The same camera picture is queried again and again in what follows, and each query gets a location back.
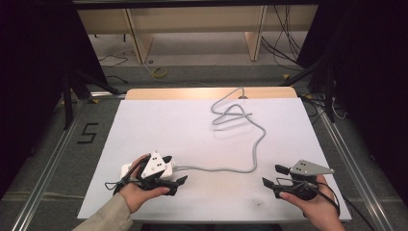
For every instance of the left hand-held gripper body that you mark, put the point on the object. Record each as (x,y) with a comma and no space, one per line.
(154,166)

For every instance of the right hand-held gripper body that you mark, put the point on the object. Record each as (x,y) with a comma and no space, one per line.
(303,179)

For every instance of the white power strip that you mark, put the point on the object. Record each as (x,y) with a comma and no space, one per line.
(168,173)

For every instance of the person's right hand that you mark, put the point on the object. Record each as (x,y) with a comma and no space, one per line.
(316,208)

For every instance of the person's left hand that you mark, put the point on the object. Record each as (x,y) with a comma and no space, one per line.
(138,197)

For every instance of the white table board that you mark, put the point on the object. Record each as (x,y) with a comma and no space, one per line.
(192,138)

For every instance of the yellow tape roll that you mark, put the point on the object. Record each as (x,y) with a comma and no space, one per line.
(159,72)

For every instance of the black metal stand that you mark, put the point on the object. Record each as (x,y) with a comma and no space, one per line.
(69,102)
(328,93)

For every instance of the black curtain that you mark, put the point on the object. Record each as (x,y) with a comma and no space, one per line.
(32,80)
(369,80)

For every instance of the wooden shelf unit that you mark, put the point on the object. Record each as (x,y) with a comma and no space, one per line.
(198,19)

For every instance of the aluminium floor rail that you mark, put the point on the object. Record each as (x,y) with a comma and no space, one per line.
(48,166)
(352,166)

